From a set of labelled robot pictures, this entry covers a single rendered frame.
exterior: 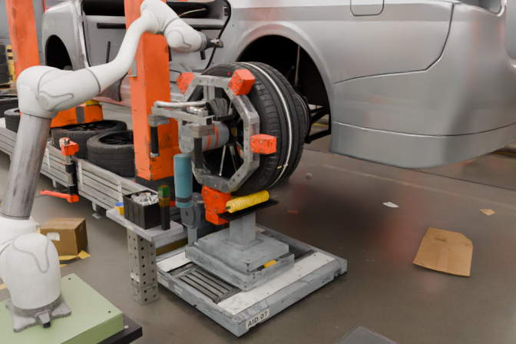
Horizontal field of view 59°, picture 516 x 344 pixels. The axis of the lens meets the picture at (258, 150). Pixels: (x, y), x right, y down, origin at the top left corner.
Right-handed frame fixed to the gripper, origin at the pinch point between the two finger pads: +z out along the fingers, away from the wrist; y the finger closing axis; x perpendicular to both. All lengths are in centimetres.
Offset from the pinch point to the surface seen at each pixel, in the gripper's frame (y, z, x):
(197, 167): -1, -37, -54
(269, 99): 26.2, -12.2, -29.3
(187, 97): -19.0, -4.3, -23.1
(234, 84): 13.9, -19.6, -21.0
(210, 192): -12, -9, -70
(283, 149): 29, -9, -53
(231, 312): -1, -27, -123
